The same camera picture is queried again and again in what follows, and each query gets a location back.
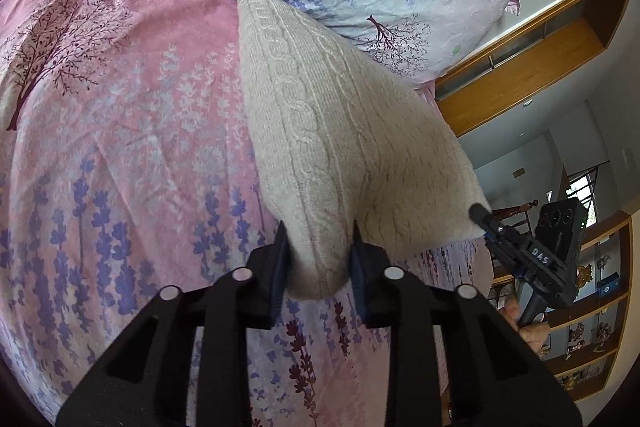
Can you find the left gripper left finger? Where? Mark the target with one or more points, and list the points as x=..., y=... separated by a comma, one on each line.
x=142, y=378

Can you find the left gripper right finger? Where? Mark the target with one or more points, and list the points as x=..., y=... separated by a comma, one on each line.
x=495, y=379

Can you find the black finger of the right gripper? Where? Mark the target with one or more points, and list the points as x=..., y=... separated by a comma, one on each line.
x=481, y=216

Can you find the beige cable knit sweater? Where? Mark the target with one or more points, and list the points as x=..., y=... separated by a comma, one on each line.
x=345, y=148

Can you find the right hand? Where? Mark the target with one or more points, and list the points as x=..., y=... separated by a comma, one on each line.
x=534, y=334

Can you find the wooden display shelf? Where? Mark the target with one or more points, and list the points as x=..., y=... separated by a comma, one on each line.
x=585, y=339

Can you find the pink floral bed sheet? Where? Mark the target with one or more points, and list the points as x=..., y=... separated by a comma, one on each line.
x=126, y=166

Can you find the wooden wall shelf unit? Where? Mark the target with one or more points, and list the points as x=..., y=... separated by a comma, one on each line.
x=523, y=55

